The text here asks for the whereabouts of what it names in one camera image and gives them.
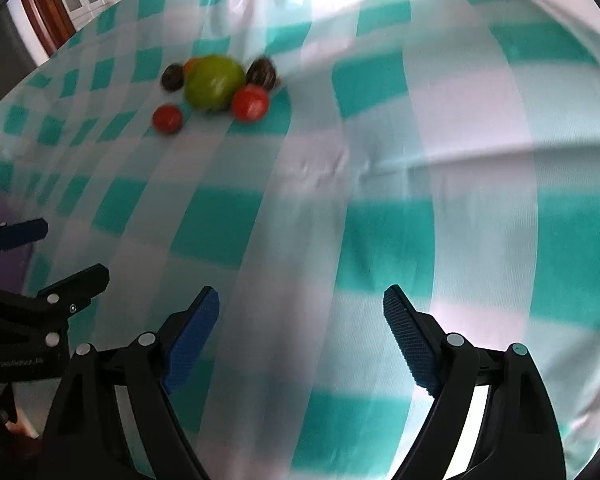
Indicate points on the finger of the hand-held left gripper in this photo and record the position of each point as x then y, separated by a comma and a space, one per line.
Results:
24, 233
77, 284

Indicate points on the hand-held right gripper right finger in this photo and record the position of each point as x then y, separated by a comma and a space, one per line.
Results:
412, 345

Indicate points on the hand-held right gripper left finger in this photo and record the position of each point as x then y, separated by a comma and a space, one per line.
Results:
190, 345

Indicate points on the grey cabinet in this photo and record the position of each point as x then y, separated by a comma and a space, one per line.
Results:
5, 55

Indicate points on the teal white checkered tablecloth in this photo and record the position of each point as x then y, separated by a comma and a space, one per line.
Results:
330, 185

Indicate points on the small red tomato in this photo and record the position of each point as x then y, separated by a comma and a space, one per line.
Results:
167, 118

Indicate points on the small dark round fruit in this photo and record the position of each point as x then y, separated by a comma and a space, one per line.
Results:
172, 76

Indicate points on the brown wooden door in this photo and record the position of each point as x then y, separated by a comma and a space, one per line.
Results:
41, 7

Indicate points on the small orange fruit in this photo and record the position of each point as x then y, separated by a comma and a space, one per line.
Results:
191, 64

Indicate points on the large green tomato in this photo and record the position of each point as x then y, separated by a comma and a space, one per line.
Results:
214, 82

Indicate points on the large red tomato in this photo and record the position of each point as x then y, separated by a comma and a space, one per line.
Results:
250, 102

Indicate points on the large dark round fruit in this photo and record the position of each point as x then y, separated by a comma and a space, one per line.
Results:
263, 72

